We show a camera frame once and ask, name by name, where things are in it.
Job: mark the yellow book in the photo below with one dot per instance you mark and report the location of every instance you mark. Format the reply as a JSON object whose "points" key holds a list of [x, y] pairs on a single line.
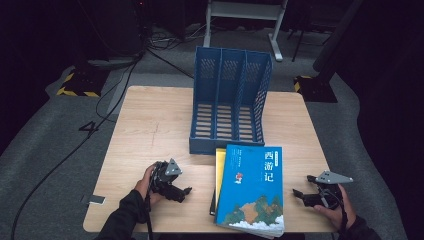
{"points": [[220, 173]]}

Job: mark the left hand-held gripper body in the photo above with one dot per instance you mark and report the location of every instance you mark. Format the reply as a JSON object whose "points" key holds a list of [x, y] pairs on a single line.
{"points": [[160, 180]]}

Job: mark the person's left hand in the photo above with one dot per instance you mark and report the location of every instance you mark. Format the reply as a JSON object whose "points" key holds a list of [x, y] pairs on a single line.
{"points": [[145, 188]]}

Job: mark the grey tape piece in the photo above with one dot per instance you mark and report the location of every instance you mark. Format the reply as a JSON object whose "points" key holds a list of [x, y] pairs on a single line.
{"points": [[95, 199]]}

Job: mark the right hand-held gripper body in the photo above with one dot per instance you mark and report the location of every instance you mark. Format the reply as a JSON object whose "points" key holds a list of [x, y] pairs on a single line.
{"points": [[331, 195]]}

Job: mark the blue book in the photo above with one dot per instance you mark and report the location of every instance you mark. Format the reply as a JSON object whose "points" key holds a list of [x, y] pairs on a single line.
{"points": [[250, 193]]}

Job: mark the person's right hand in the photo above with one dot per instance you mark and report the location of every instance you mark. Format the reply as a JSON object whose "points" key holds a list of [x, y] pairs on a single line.
{"points": [[343, 215]]}

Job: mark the black slanted pole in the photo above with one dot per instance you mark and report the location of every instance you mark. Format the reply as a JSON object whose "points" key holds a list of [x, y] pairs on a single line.
{"points": [[336, 36]]}

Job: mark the white metal table frame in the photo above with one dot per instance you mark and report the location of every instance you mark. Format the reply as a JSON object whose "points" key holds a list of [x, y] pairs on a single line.
{"points": [[243, 10]]}

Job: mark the dark tripod stand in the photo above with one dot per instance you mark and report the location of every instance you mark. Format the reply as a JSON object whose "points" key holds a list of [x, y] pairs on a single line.
{"points": [[300, 43]]}

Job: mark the blue plastic file rack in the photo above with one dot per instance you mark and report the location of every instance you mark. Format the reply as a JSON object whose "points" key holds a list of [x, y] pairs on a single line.
{"points": [[203, 146]]}

